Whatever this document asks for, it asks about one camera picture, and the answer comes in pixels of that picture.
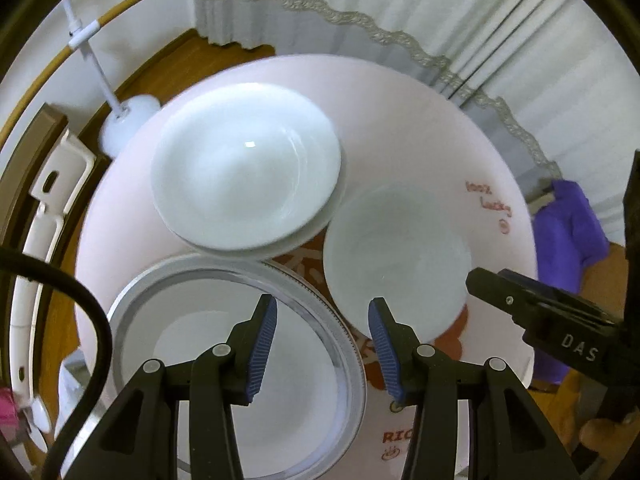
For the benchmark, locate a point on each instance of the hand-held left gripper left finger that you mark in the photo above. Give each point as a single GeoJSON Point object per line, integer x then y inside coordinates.
{"type": "Point", "coordinates": [260, 350]}

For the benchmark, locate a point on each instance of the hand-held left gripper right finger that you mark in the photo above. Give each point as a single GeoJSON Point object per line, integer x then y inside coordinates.
{"type": "Point", "coordinates": [385, 355]}

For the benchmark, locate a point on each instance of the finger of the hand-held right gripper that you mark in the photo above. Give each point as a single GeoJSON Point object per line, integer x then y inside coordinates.
{"type": "Point", "coordinates": [560, 295]}
{"type": "Point", "coordinates": [500, 295]}

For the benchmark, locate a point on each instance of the white bowl with grey band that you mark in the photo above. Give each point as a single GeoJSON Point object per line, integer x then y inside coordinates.
{"type": "Point", "coordinates": [395, 260]}

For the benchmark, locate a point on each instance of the large plate with patterned rim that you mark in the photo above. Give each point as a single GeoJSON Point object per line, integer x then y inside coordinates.
{"type": "Point", "coordinates": [165, 320]}

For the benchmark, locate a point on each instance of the person's right hand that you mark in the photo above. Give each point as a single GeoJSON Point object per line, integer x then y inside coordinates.
{"type": "Point", "coordinates": [597, 432]}

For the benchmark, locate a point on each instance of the purple cloth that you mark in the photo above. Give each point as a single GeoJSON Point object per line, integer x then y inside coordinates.
{"type": "Point", "coordinates": [565, 230]}

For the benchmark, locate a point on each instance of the white towel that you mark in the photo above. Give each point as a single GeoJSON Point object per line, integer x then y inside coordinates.
{"type": "Point", "coordinates": [75, 385]}

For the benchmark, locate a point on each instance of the white plastic piece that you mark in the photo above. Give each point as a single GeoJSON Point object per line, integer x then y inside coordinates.
{"type": "Point", "coordinates": [41, 412]}

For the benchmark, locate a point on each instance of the pink object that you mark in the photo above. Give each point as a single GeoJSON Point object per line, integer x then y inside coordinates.
{"type": "Point", "coordinates": [7, 410]}

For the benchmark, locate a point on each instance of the white floor stand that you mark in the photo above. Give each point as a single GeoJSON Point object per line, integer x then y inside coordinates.
{"type": "Point", "coordinates": [125, 125]}

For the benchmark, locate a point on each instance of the yellow curved tube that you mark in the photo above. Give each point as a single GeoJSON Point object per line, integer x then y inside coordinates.
{"type": "Point", "coordinates": [117, 10]}

